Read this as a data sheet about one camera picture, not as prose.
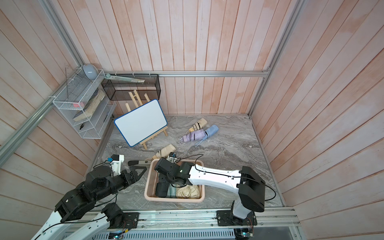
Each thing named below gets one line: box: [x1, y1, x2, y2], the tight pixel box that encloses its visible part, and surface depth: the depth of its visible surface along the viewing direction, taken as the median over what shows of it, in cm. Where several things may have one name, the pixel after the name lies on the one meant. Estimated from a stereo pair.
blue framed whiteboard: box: [114, 99, 168, 148], surface depth 90 cm
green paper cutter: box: [105, 73, 146, 83], surface depth 92 cm
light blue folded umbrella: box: [195, 124, 219, 147], surface depth 109 cm
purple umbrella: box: [179, 129, 206, 143], surface depth 103 cm
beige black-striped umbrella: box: [152, 144, 176, 159], surface depth 98 cm
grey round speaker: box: [82, 63, 99, 80], surface depth 85 cm
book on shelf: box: [73, 88, 106, 122], surface depth 83 cm
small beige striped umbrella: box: [188, 118, 208, 133], surface depth 112 cm
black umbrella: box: [155, 173, 170, 198], surface depth 73 cm
